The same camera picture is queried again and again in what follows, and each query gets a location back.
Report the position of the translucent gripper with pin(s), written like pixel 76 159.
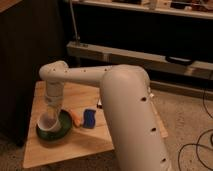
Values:
pixel 53 110

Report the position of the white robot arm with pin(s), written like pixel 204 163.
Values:
pixel 127 106

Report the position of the green ceramic bowl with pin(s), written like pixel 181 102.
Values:
pixel 66 124

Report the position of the orange carrot toy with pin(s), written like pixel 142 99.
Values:
pixel 76 119

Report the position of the wooden folding table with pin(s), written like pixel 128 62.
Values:
pixel 78 142

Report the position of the blue sponge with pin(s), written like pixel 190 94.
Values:
pixel 89 118

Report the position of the brown rectangular harmonica box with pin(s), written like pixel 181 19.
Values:
pixel 99 105

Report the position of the dark cabinet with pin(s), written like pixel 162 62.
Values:
pixel 31 35

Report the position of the grey metal pole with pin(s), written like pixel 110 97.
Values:
pixel 77 37

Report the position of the upper wooden shelf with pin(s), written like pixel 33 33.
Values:
pixel 151 6

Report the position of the black handle on rail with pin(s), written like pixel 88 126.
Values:
pixel 180 61

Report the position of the grey metal shelf rail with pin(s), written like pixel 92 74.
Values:
pixel 148 61

